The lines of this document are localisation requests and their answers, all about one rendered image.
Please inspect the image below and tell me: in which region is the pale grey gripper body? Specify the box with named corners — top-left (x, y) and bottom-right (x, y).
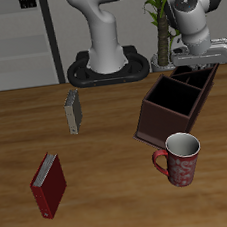
top-left (169, 37), bottom-right (227, 71)

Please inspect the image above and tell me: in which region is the dark brown desk caddy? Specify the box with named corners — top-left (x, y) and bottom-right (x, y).
top-left (125, 60), bottom-right (227, 153)

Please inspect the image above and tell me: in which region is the grey striped book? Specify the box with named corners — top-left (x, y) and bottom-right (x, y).
top-left (61, 87), bottom-right (87, 136)

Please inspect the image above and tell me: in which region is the red book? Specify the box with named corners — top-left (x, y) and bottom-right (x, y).
top-left (25, 150), bottom-right (72, 223)

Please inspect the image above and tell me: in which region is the green pot plant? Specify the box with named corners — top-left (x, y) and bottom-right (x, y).
top-left (141, 0), bottom-right (208, 75)

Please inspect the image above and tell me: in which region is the red patterned mug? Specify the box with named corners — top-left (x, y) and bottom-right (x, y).
top-left (149, 129), bottom-right (207, 192)

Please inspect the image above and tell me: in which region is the black box on shelf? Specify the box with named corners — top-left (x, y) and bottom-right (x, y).
top-left (18, 0), bottom-right (38, 10)

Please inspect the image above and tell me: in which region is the grey shelf unit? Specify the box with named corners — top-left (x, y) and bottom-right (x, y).
top-left (0, 0), bottom-right (67, 92)

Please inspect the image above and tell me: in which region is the flat black base plate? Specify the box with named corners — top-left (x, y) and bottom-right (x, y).
top-left (64, 42), bottom-right (153, 91)

